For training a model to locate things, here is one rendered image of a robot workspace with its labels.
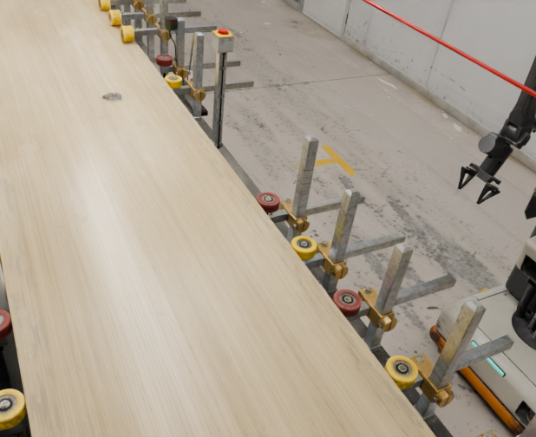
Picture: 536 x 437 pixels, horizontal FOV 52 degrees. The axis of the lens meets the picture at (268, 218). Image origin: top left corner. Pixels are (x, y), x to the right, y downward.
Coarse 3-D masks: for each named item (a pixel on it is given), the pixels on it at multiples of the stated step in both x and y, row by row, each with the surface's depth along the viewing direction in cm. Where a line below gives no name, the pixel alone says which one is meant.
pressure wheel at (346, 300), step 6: (336, 294) 153; (342, 294) 154; (348, 294) 154; (354, 294) 154; (336, 300) 152; (342, 300) 152; (348, 300) 152; (354, 300) 153; (360, 300) 153; (342, 306) 150; (348, 306) 150; (354, 306) 150; (360, 306) 151; (342, 312) 151; (348, 312) 150; (354, 312) 151
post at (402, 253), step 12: (396, 252) 143; (408, 252) 142; (396, 264) 144; (408, 264) 145; (396, 276) 146; (384, 288) 151; (396, 288) 150; (384, 300) 152; (384, 312) 155; (372, 324) 160; (372, 336) 161
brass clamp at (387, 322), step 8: (360, 296) 161; (368, 296) 160; (376, 296) 161; (368, 304) 159; (376, 312) 155; (392, 312) 156; (376, 320) 156; (384, 320) 154; (392, 320) 154; (376, 328) 157; (384, 328) 154; (392, 328) 156
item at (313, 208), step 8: (360, 192) 209; (328, 200) 202; (336, 200) 203; (360, 200) 207; (312, 208) 198; (320, 208) 199; (328, 208) 201; (336, 208) 203; (272, 216) 191; (280, 216) 192
